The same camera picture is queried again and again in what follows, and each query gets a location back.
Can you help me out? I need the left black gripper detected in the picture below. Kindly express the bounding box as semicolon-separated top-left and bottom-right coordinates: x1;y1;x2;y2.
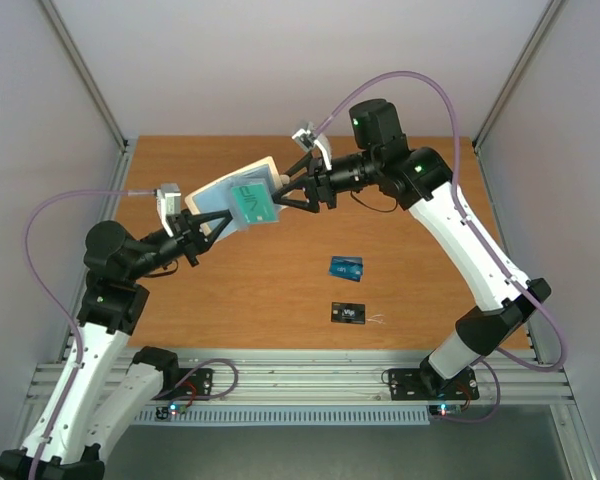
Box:
126;207;234;281

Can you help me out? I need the beige card holder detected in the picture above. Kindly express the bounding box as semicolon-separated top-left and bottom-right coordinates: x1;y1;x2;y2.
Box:
184;156;284;240

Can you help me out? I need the teal credit card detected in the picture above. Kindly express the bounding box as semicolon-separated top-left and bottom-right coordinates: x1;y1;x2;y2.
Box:
229;180;279;228

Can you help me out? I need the light blue credit card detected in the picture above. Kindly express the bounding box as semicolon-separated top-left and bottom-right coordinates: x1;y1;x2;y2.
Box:
328;256;364;282

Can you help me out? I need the black VIP credit card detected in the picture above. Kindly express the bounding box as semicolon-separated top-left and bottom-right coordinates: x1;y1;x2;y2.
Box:
331;302;366;325

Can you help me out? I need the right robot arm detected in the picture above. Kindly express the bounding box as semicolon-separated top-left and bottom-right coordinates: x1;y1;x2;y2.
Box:
273;99;551;397

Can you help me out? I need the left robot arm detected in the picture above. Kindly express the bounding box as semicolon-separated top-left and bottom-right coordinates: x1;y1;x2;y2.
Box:
0;210;232;479

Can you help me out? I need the left circuit board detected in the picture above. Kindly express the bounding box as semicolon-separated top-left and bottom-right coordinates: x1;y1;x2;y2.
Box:
154;404;188;421

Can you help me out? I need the circuit board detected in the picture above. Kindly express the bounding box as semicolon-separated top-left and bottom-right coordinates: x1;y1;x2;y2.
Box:
429;403;466;417
154;404;188;421

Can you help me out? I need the right circuit board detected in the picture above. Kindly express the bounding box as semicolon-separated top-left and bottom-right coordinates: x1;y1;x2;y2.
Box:
429;403;466;417

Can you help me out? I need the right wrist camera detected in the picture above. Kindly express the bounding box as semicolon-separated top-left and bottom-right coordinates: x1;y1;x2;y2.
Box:
291;121;332;171

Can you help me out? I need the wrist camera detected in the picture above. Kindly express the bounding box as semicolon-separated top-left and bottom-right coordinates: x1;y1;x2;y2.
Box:
155;183;181;237
291;121;332;171

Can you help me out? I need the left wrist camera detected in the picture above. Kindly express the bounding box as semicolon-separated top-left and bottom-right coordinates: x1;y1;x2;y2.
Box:
155;183;181;237

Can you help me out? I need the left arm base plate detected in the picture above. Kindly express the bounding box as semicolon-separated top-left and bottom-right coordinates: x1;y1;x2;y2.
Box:
156;367;214;401

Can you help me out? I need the aluminium rail frame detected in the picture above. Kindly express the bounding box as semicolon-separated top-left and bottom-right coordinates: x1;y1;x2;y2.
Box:
25;347;576;406

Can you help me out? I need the grey slotted cable duct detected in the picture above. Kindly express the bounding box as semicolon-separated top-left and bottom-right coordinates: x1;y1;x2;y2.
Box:
133;405;430;427

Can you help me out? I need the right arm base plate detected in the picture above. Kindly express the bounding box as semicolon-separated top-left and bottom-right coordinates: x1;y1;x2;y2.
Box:
381;367;480;401

